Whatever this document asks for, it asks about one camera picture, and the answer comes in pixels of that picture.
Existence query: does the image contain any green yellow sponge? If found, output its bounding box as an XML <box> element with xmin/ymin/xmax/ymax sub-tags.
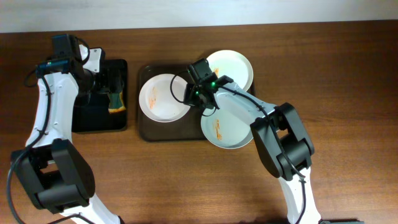
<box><xmin>108</xmin><ymin>92</ymin><xmax>126</xmax><ymax>114</ymax></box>

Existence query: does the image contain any white plate with pink rim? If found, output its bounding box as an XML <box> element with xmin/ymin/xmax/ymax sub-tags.
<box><xmin>139</xmin><ymin>73</ymin><xmax>190</xmax><ymax>123</ymax></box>

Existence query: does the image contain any cream white plate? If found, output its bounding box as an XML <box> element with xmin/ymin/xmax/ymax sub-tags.
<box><xmin>206</xmin><ymin>50</ymin><xmax>254</xmax><ymax>91</ymax></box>

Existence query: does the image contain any pale grey plate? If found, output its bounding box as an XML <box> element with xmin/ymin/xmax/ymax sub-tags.
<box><xmin>200</xmin><ymin>109</ymin><xmax>253</xmax><ymax>149</ymax></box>

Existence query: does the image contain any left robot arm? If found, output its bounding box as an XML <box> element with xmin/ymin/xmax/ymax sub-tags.
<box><xmin>9</xmin><ymin>34</ymin><xmax>128</xmax><ymax>223</ymax></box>

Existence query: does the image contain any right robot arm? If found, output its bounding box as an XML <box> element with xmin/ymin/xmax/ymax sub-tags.
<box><xmin>184</xmin><ymin>81</ymin><xmax>322</xmax><ymax>223</ymax></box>

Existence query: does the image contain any black water tray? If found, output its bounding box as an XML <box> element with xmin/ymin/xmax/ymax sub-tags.
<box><xmin>72</xmin><ymin>59</ymin><xmax>128</xmax><ymax>133</ymax></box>

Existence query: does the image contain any brown serving tray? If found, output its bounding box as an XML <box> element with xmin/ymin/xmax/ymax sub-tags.
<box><xmin>137</xmin><ymin>63</ymin><xmax>257</xmax><ymax>142</ymax></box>

